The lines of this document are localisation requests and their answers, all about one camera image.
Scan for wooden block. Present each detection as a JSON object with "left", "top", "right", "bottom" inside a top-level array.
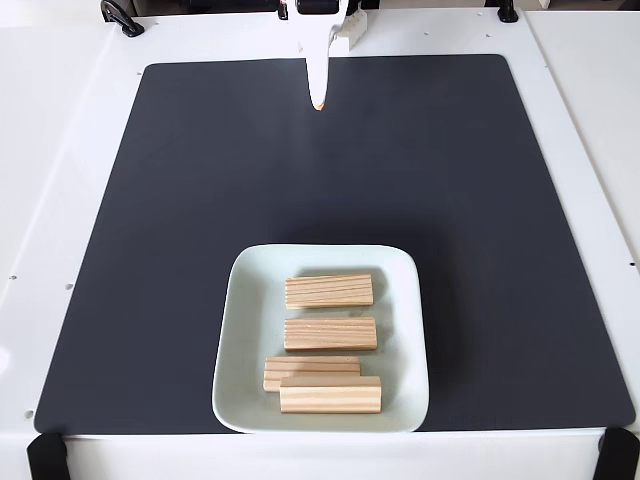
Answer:
[
  {"left": 283, "top": 316, "right": 379, "bottom": 352},
  {"left": 278, "top": 375, "right": 384, "bottom": 416},
  {"left": 263, "top": 355, "right": 362, "bottom": 394},
  {"left": 285, "top": 273, "right": 375, "bottom": 310}
]

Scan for pale square plate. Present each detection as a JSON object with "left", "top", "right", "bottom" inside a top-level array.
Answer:
[{"left": 211, "top": 243, "right": 431, "bottom": 435}]

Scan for dark grey table mat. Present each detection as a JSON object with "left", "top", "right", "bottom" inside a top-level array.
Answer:
[{"left": 33, "top": 53, "right": 637, "bottom": 435}]

